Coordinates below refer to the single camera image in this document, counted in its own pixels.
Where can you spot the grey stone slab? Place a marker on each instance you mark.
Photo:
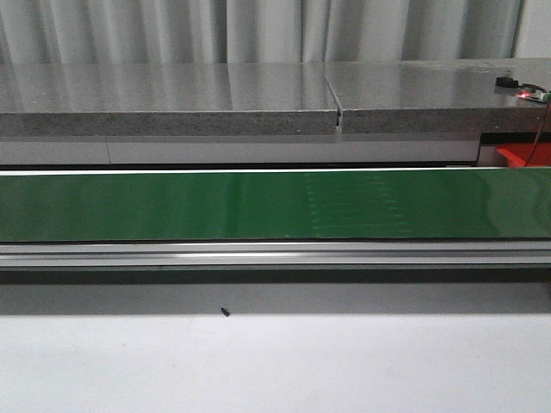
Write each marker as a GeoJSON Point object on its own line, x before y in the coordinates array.
{"type": "Point", "coordinates": [165, 100]}
{"type": "Point", "coordinates": [456, 96]}

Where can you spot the right grey stone slab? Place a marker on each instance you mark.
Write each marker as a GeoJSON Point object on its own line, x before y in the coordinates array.
{"type": "Point", "coordinates": [456, 96]}

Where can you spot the circuit board with red light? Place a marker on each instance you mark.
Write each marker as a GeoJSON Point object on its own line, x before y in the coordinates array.
{"type": "Point", "coordinates": [534, 93]}

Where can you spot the red plastic bin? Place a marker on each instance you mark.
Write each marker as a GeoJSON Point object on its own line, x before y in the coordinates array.
{"type": "Point", "coordinates": [521, 155]}

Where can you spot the green conveyor belt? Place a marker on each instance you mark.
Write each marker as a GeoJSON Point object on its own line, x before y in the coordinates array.
{"type": "Point", "coordinates": [304, 205]}

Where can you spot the small black device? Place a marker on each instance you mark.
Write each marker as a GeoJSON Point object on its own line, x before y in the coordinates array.
{"type": "Point", "coordinates": [506, 82]}

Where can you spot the left grey stone slab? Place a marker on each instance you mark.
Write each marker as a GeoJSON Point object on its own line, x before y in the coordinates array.
{"type": "Point", "coordinates": [165, 100]}

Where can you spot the grey pleated curtain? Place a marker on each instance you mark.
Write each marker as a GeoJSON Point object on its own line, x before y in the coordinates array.
{"type": "Point", "coordinates": [256, 31]}

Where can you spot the aluminium conveyor frame rail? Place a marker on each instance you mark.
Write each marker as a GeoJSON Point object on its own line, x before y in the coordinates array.
{"type": "Point", "coordinates": [511, 253]}

